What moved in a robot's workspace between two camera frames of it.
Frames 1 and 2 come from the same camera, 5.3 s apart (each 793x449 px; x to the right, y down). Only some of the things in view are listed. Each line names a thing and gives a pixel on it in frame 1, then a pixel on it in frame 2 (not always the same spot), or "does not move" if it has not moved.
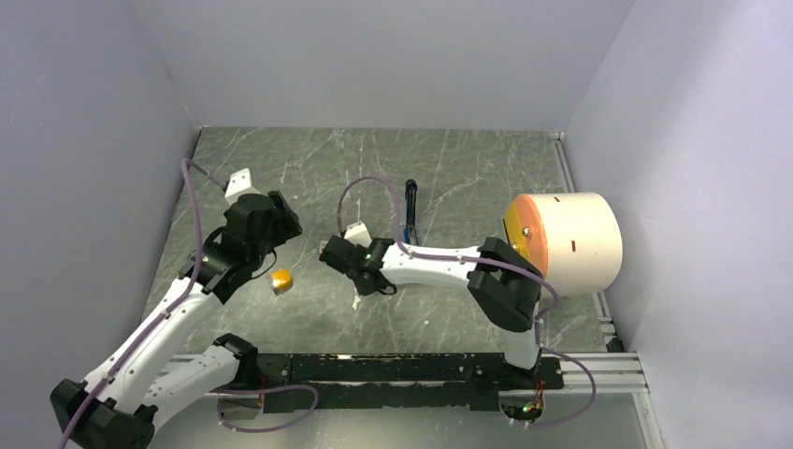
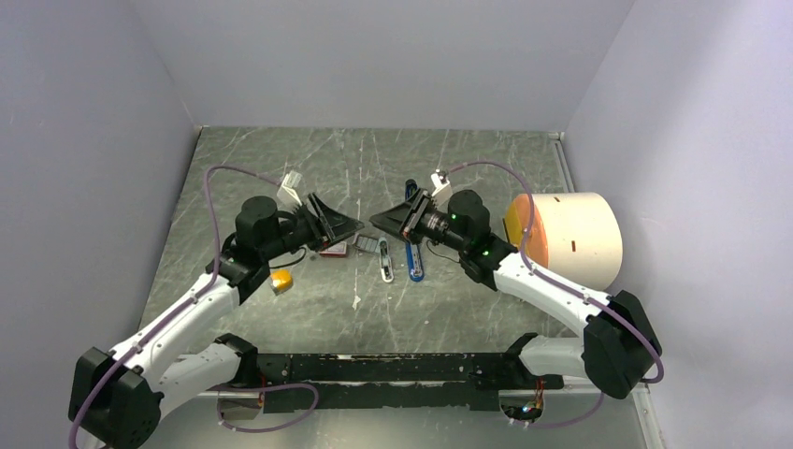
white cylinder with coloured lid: (572, 238) does not move
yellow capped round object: (281, 280) does not move
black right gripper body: (362, 288) → (433, 224)
